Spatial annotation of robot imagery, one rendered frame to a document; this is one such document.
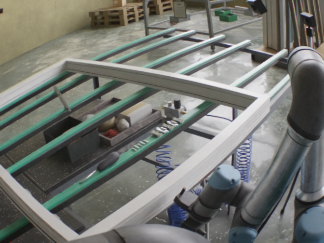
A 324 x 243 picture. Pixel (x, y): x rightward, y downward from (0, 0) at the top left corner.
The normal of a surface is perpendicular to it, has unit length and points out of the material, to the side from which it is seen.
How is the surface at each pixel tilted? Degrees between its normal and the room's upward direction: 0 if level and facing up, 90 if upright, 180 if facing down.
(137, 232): 12
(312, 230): 8
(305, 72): 41
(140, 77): 90
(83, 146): 90
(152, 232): 23
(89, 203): 0
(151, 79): 90
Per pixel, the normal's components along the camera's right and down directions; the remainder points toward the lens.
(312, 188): -0.29, 0.46
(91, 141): 0.77, 0.23
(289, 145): -0.80, 0.11
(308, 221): -0.12, -0.82
